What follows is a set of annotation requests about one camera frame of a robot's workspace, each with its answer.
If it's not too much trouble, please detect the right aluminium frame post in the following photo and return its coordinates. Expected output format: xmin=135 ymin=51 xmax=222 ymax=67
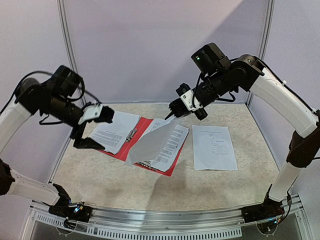
xmin=244 ymin=0 xmax=275 ymax=106

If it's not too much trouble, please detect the aluminium front rail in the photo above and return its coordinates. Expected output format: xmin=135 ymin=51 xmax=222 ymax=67
xmin=21 ymin=194 xmax=313 ymax=240

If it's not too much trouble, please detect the metal clip top of folder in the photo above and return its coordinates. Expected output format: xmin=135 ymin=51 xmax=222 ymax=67
xmin=136 ymin=160 xmax=157 ymax=171

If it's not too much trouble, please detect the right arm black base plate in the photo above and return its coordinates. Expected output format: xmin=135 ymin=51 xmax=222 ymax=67
xmin=240 ymin=203 xmax=284 ymax=223

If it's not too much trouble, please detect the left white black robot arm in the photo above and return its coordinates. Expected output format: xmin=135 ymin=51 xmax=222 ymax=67
xmin=0 ymin=65 xmax=114 ymax=217

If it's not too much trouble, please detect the printed paper sheet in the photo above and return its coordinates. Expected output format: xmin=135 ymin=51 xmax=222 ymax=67
xmin=140 ymin=118 xmax=190 ymax=173
xmin=89 ymin=111 xmax=140 ymax=155
xmin=124 ymin=116 xmax=178 ymax=166

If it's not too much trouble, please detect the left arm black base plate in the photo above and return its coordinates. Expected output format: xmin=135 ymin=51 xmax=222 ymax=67
xmin=48 ymin=183 xmax=93 ymax=223

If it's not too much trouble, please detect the stack of printed papers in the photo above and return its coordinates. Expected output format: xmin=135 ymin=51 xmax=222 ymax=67
xmin=192 ymin=125 xmax=238 ymax=171

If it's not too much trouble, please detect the metal clip folder spine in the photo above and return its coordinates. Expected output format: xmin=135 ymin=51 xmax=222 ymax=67
xmin=125 ymin=128 xmax=138 ymax=143

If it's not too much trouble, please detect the aluminium frame post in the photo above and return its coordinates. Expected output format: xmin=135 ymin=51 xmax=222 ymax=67
xmin=244 ymin=0 xmax=275 ymax=106
xmin=56 ymin=0 xmax=87 ymax=106

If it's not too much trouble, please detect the left aluminium frame post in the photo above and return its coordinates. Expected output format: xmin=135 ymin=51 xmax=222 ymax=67
xmin=56 ymin=0 xmax=87 ymax=106

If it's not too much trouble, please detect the red file folder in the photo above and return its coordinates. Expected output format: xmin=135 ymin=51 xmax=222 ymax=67
xmin=101 ymin=116 xmax=186 ymax=177

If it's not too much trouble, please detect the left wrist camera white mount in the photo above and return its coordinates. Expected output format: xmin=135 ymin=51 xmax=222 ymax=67
xmin=77 ymin=103 xmax=115 ymax=125

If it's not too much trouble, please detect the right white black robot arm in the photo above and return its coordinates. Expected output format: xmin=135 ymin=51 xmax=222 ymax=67
xmin=168 ymin=42 xmax=320 ymax=218

